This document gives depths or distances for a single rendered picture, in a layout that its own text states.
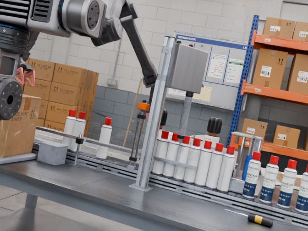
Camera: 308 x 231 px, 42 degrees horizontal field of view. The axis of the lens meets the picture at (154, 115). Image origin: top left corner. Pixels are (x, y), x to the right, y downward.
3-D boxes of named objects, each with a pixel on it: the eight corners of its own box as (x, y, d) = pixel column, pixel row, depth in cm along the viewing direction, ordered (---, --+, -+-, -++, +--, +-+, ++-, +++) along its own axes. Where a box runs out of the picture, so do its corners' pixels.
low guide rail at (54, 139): (198, 178, 188) (199, 174, 188) (197, 179, 187) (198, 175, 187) (12, 130, 223) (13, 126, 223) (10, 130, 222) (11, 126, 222)
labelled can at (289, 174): (288, 207, 173) (299, 161, 172) (288, 210, 168) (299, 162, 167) (277, 204, 175) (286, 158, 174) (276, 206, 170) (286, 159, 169)
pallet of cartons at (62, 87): (85, 166, 596) (103, 73, 589) (66, 175, 515) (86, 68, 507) (10, 148, 612) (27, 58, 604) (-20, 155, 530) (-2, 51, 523)
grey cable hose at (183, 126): (185, 139, 177) (195, 92, 176) (183, 140, 174) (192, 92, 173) (177, 137, 179) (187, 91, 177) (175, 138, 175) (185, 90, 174)
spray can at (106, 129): (107, 159, 202) (115, 118, 200) (103, 160, 197) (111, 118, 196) (98, 156, 203) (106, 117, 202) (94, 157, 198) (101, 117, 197)
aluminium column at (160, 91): (147, 188, 179) (177, 39, 175) (144, 189, 174) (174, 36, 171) (138, 185, 180) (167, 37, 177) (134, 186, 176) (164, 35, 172)
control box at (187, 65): (200, 94, 179) (209, 52, 178) (171, 87, 169) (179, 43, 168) (186, 91, 188) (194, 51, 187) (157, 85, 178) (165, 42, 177)
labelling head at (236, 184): (252, 191, 191) (263, 138, 190) (249, 195, 179) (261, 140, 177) (223, 184, 195) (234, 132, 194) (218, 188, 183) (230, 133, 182)
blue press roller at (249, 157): (247, 189, 183) (254, 154, 182) (246, 190, 180) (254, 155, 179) (239, 188, 184) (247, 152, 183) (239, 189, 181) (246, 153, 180)
